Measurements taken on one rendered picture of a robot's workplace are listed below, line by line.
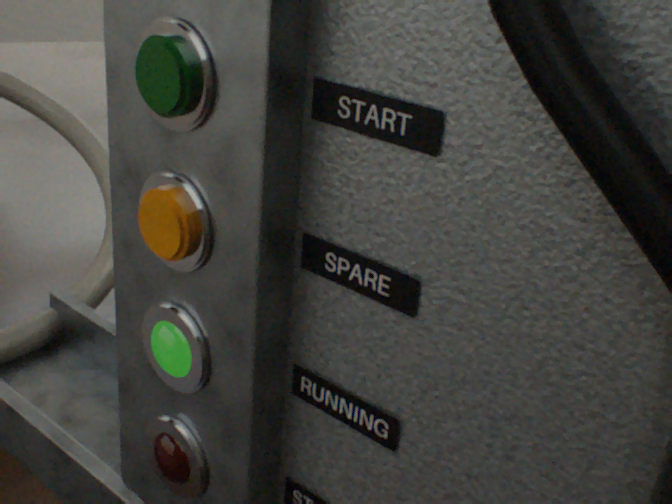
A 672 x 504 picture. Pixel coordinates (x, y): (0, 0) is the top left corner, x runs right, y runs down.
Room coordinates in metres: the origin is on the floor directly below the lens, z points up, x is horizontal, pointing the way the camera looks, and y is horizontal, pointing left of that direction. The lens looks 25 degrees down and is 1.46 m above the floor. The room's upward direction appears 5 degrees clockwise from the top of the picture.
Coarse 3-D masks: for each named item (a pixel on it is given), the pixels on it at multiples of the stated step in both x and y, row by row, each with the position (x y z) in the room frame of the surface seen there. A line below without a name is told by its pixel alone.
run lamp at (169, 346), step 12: (156, 324) 0.26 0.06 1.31; (168, 324) 0.25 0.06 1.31; (156, 336) 0.25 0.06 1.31; (168, 336) 0.25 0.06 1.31; (180, 336) 0.25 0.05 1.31; (156, 348) 0.25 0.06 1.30; (168, 348) 0.25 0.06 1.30; (180, 348) 0.25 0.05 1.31; (168, 360) 0.25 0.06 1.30; (180, 360) 0.24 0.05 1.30; (168, 372) 0.25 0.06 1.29; (180, 372) 0.25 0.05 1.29
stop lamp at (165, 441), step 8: (160, 440) 0.25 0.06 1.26; (168, 440) 0.25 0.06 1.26; (176, 440) 0.25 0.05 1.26; (160, 448) 0.25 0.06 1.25; (168, 448) 0.25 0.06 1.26; (176, 448) 0.25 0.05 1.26; (160, 456) 0.25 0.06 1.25; (168, 456) 0.25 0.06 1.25; (176, 456) 0.25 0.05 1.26; (184, 456) 0.25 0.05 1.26; (160, 464) 0.25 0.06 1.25; (168, 464) 0.25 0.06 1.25; (176, 464) 0.25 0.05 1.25; (184, 464) 0.24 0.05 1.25; (168, 472) 0.25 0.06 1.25; (176, 472) 0.24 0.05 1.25; (184, 472) 0.24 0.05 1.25; (176, 480) 0.25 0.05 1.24; (184, 480) 0.25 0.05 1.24
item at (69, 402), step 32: (64, 320) 0.61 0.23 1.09; (96, 320) 0.59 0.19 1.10; (64, 352) 0.60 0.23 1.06; (96, 352) 0.59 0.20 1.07; (0, 384) 0.49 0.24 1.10; (32, 384) 0.55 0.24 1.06; (64, 384) 0.55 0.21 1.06; (96, 384) 0.56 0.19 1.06; (0, 416) 0.48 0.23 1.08; (32, 416) 0.46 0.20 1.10; (64, 416) 0.51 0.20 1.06; (96, 416) 0.52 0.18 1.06; (32, 448) 0.45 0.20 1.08; (64, 448) 0.43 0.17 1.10; (96, 448) 0.48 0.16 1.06; (64, 480) 0.43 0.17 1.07; (96, 480) 0.40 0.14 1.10
